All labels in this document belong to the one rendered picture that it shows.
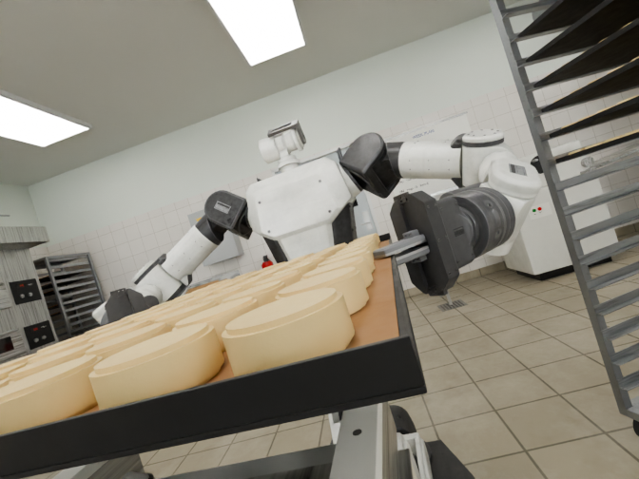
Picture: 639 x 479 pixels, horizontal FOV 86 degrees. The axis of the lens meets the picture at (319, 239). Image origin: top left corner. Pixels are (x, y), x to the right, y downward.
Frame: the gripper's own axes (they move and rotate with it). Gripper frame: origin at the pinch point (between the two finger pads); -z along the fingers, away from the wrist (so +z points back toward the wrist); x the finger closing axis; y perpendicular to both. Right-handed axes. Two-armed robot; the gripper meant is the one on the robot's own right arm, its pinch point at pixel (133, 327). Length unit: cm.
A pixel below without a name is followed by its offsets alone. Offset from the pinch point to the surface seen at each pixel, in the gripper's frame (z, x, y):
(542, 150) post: -7, 10, 133
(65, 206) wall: 519, 156, -8
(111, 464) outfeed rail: -15.8, -11.5, -6.4
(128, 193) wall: 457, 144, 65
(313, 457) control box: -29.1, -15.8, 9.5
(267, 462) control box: -25.1, -15.8, 6.3
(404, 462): -37.5, -15.7, 13.7
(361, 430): -39.6, -9.7, 9.4
